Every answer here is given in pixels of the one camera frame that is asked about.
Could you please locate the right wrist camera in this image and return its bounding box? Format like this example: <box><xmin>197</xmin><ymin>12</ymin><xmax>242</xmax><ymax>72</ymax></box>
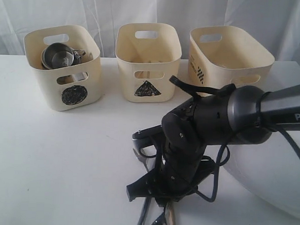
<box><xmin>132</xmin><ymin>125</ymin><xmax>166</xmax><ymax>159</ymax></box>

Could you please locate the steel knife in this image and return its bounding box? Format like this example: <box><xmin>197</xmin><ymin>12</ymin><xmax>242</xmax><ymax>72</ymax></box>
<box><xmin>137</xmin><ymin>197</ymin><xmax>151</xmax><ymax>225</ymax></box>

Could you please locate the cream bin square mark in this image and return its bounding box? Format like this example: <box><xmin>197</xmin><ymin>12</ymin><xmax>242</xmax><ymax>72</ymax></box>
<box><xmin>188</xmin><ymin>25</ymin><xmax>275</xmax><ymax>88</ymax></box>

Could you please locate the white square ceramic plate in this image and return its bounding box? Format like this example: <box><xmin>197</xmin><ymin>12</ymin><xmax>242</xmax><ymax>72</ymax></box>
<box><xmin>224</xmin><ymin>133</ymin><xmax>300</xmax><ymax>219</ymax></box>

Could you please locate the cream bin triangle mark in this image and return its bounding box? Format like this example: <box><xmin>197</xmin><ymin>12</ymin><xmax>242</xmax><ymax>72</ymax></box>
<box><xmin>115</xmin><ymin>23</ymin><xmax>182</xmax><ymax>103</ymax></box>

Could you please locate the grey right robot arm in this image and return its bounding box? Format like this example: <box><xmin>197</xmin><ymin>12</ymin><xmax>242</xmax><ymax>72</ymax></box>
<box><xmin>126</xmin><ymin>76</ymin><xmax>300</xmax><ymax>206</ymax></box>

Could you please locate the cream bin circle mark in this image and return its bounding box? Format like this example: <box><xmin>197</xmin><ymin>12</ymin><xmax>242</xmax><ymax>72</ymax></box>
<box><xmin>24</xmin><ymin>25</ymin><xmax>102</xmax><ymax>111</ymax></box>

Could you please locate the steel spoon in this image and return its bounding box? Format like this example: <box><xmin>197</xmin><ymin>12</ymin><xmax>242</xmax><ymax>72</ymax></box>
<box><xmin>153</xmin><ymin>200</ymin><xmax>176</xmax><ymax>225</ymax></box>

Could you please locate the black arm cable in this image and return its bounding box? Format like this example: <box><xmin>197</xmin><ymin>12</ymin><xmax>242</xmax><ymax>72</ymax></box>
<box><xmin>136</xmin><ymin>74</ymin><xmax>300</xmax><ymax>225</ymax></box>

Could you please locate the steel fork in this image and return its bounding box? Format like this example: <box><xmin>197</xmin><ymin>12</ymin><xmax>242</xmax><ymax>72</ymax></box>
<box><xmin>133</xmin><ymin>149</ymin><xmax>149</xmax><ymax>172</ymax></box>

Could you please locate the wooden chopstick crossing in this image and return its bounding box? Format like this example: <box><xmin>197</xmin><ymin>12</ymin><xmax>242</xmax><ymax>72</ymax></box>
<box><xmin>135</xmin><ymin>71</ymin><xmax>153</xmax><ymax>79</ymax></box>

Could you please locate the steel mug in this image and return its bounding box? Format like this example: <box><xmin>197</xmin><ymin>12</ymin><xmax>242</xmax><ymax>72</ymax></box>
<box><xmin>41</xmin><ymin>58</ymin><xmax>52</xmax><ymax>70</ymax></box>
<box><xmin>41</xmin><ymin>42</ymin><xmax>86</xmax><ymax>69</ymax></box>

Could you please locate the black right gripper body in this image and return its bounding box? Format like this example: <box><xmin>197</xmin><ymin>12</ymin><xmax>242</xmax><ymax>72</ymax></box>
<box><xmin>147</xmin><ymin>155</ymin><xmax>207</xmax><ymax>200</ymax></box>

